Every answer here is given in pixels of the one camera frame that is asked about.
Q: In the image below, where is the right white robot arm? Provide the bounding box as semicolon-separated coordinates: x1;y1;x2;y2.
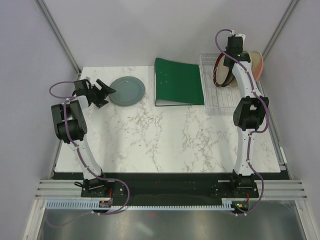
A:
223;33;269;177

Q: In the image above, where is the white wire dish rack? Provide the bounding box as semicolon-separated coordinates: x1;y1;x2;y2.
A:
199;52;241;116

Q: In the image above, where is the aluminium frame rail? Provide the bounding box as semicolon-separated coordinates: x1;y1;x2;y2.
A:
35;180;307;200

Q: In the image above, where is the right aluminium corner post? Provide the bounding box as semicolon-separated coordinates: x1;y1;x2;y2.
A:
262;0;301;59

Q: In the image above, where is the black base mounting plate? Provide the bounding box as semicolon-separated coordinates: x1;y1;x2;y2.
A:
74;173;259;206

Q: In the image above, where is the dark rimmed beige plate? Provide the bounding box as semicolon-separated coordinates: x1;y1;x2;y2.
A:
223;72;238;88

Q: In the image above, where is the pink and cream plate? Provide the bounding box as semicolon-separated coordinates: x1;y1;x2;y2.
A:
249;51;264;82

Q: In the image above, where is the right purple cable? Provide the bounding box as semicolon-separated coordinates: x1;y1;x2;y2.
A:
215;29;269;216

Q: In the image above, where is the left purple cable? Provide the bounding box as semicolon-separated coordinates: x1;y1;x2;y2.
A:
46;80;131;228

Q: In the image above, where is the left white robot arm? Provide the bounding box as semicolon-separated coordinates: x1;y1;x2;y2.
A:
49;77;117;197

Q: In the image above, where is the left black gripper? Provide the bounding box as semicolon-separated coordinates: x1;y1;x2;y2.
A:
87;79;116;109

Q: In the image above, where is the left aluminium corner post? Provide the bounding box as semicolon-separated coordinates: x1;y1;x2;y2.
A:
35;0;81;76

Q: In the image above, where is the green ring binder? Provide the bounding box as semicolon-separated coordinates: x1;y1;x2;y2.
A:
154;57;205;107

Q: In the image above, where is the pale green plate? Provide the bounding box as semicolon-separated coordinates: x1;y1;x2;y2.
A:
243;50;253;64

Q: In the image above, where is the red rimmed cream plate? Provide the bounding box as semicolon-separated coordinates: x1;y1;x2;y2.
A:
213;53;230;87

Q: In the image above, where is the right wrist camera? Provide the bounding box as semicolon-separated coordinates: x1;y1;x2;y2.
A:
230;30;246;42

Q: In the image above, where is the white slotted cable duct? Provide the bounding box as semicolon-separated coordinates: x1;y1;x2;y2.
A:
45;198;251;210

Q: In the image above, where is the grey-blue plate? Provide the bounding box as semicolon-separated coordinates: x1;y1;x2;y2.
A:
109;76;146;107

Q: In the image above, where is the aluminium corner post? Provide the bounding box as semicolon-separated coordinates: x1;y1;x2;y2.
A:
262;0;301;59
35;0;81;76

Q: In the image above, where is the purple cable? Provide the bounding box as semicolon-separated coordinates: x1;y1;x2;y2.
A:
46;80;131;228
215;29;269;216

